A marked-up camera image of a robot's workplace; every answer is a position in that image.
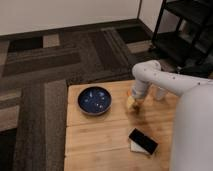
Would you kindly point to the translucent yellowish gripper finger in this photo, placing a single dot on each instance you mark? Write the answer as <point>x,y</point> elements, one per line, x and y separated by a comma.
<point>132,104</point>

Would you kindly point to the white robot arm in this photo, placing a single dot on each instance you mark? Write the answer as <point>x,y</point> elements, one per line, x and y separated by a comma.
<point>192,139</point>

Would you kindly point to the white paper cup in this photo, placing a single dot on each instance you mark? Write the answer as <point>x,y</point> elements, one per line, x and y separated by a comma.
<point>159,93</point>

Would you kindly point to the orange pepper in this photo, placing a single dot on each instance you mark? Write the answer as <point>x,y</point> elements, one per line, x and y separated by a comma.
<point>129,94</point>

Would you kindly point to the dark blue bowl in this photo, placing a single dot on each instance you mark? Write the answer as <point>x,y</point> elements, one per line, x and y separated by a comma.
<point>94,100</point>

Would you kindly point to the black metal shelf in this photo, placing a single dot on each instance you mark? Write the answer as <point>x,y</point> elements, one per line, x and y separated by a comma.
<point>190,42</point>

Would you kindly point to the white card under phone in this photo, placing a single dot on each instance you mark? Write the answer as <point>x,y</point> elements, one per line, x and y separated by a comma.
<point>136,148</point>

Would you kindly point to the black smartphone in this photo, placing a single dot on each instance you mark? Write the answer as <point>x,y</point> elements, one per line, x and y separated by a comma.
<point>143,141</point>

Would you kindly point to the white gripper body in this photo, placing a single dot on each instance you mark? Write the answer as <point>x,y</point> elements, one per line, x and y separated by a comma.
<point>140,89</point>

